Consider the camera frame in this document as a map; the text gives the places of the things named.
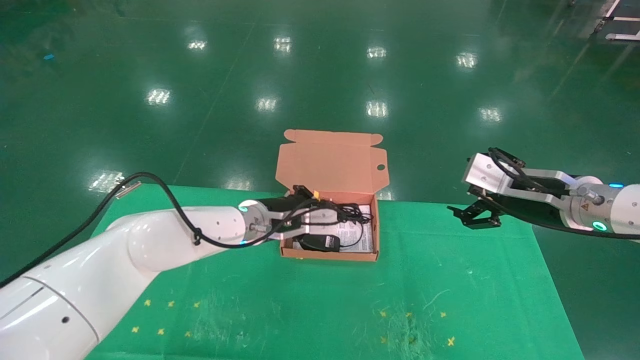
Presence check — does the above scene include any orange cardboard box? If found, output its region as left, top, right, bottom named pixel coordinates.
left=275, top=129, right=389, bottom=263

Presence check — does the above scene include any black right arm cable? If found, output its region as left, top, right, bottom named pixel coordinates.
left=487, top=147, right=640, bottom=241

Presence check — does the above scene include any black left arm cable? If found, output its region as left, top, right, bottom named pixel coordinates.
left=0, top=171, right=322, bottom=291

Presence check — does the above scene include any green table mat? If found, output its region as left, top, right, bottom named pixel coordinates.
left=82, top=182, right=587, bottom=360

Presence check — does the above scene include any silver binder clip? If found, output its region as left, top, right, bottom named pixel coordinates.
left=115, top=181, right=144, bottom=200

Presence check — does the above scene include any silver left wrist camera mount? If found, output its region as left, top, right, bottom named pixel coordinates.
left=270, top=185, right=342, bottom=240

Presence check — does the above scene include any white metal frame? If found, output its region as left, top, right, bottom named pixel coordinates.
left=591, top=0, right=640, bottom=42

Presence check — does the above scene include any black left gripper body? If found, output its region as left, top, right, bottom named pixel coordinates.
left=257, top=196, right=302, bottom=214

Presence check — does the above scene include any black wired computer mouse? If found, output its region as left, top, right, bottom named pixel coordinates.
left=298, top=220, right=366, bottom=253

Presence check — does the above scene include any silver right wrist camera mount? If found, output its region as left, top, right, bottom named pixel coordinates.
left=460, top=152, right=579, bottom=204

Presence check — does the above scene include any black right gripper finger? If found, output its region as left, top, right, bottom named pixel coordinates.
left=447, top=203, right=484, bottom=230
left=475, top=196, right=503, bottom=227

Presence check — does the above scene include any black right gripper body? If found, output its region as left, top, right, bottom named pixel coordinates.
left=499, top=194, right=568, bottom=227

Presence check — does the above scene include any white printed instruction sheet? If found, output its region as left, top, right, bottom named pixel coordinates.
left=338, top=204, right=375, bottom=252

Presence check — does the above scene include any black data cable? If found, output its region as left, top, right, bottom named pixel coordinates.
left=320, top=201, right=375, bottom=226

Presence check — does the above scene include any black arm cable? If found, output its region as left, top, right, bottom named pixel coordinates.
left=0, top=171, right=322, bottom=291
left=487, top=147, right=640, bottom=241

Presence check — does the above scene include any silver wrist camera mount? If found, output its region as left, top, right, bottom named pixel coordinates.
left=270, top=185, right=342, bottom=240
left=460, top=152, right=579, bottom=204

